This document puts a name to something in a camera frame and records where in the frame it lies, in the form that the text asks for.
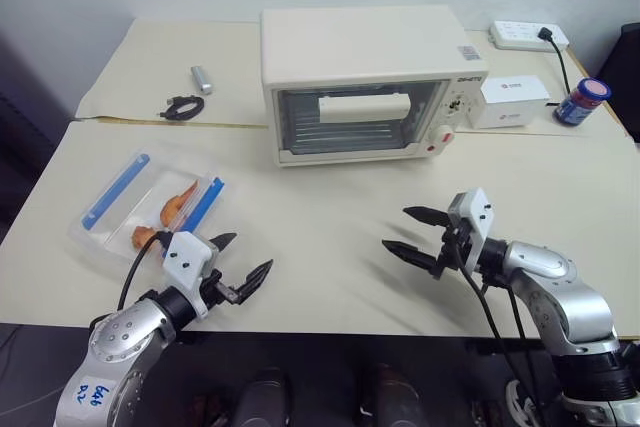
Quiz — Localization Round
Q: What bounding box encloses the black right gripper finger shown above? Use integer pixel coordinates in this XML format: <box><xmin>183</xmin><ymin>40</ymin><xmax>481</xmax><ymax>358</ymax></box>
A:
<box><xmin>381</xmin><ymin>239</ymin><xmax>440</xmax><ymax>271</ymax></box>
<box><xmin>403</xmin><ymin>205</ymin><xmax>452</xmax><ymax>228</ymax></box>

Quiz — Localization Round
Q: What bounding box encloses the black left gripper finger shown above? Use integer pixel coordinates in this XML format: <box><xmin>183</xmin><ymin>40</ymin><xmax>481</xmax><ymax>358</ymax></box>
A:
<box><xmin>207</xmin><ymin>232</ymin><xmax>238</xmax><ymax>255</ymax></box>
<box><xmin>234</xmin><ymin>259</ymin><xmax>275</xmax><ymax>306</ymax></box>

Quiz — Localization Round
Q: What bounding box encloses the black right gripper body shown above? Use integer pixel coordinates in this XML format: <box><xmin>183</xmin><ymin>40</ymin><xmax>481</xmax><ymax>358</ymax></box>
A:
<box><xmin>430</xmin><ymin>226</ymin><xmax>474</xmax><ymax>281</ymax></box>

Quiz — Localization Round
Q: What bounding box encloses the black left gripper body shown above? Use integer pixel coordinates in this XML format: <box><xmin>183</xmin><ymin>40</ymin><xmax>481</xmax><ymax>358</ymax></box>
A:
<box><xmin>200</xmin><ymin>269</ymin><xmax>247</xmax><ymax>310</ymax></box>

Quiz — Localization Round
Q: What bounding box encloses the cream toaster oven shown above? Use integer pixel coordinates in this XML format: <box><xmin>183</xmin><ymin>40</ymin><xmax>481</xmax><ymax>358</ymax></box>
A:
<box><xmin>260</xmin><ymin>4</ymin><xmax>490</xmax><ymax>170</ymax></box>

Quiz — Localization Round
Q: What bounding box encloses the clear lid with blue clip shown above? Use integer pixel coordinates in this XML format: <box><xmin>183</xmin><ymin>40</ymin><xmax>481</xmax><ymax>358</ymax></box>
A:
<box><xmin>67</xmin><ymin>148</ymin><xmax>153</xmax><ymax>248</ymax></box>

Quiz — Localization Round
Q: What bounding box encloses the white cardboard box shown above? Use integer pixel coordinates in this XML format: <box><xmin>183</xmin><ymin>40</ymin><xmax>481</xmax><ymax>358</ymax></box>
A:
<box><xmin>469</xmin><ymin>74</ymin><xmax>552</xmax><ymax>131</ymax></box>

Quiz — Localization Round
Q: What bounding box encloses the silver cylinder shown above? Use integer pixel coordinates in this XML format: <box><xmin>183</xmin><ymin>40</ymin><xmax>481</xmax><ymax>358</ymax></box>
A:
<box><xmin>189</xmin><ymin>64</ymin><xmax>214</xmax><ymax>96</ymax></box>

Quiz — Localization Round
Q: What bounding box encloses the white wheel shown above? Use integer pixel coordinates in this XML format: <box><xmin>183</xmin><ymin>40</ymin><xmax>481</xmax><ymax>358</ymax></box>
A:
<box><xmin>503</xmin><ymin>378</ymin><xmax>540</xmax><ymax>427</ymax></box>

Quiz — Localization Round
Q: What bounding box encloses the blue jar with red lid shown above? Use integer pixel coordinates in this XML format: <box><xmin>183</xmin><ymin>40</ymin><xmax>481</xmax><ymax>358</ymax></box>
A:
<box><xmin>553</xmin><ymin>77</ymin><xmax>613</xmax><ymax>126</ymax></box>

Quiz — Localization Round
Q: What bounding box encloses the white power strip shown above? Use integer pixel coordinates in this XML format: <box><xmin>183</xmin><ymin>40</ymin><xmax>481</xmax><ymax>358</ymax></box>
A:
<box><xmin>488</xmin><ymin>19</ymin><xmax>572</xmax><ymax>52</ymax></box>

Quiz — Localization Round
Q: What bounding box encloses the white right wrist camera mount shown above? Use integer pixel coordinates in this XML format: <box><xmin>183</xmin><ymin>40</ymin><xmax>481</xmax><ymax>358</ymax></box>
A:
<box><xmin>446</xmin><ymin>187</ymin><xmax>497</xmax><ymax>269</ymax></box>

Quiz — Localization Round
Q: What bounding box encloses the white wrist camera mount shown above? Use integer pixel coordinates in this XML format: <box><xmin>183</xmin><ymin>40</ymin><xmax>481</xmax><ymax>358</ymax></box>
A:
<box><xmin>446</xmin><ymin>187</ymin><xmax>497</xmax><ymax>269</ymax></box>
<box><xmin>162</xmin><ymin>231</ymin><xmax>215</xmax><ymax>322</ymax></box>

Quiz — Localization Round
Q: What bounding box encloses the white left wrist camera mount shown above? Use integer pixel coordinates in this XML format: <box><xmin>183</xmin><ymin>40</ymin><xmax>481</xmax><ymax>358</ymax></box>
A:
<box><xmin>162</xmin><ymin>231</ymin><xmax>215</xmax><ymax>322</ymax></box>

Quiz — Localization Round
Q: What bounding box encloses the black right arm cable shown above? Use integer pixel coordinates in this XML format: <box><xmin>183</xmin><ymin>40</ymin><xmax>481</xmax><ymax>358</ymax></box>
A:
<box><xmin>458</xmin><ymin>246</ymin><xmax>551</xmax><ymax>427</ymax></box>

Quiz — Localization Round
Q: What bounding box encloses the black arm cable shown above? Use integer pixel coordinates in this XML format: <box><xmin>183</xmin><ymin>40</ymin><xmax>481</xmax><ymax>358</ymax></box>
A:
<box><xmin>116</xmin><ymin>230</ymin><xmax>174</xmax><ymax>312</ymax></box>
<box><xmin>458</xmin><ymin>246</ymin><xmax>551</xmax><ymax>427</ymax></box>

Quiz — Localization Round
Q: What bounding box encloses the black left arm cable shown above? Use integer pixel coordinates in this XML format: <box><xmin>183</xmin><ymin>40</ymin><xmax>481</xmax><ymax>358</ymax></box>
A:
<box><xmin>116</xmin><ymin>230</ymin><xmax>174</xmax><ymax>312</ymax></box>

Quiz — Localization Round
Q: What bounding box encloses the coiled black usb cable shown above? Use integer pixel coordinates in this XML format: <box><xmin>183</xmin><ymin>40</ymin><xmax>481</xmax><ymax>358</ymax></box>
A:
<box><xmin>155</xmin><ymin>94</ymin><xmax>207</xmax><ymax>123</ymax></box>

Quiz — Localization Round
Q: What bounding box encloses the black power cord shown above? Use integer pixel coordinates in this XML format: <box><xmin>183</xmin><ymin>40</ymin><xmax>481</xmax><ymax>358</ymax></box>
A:
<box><xmin>544</xmin><ymin>40</ymin><xmax>573</xmax><ymax>109</ymax></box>

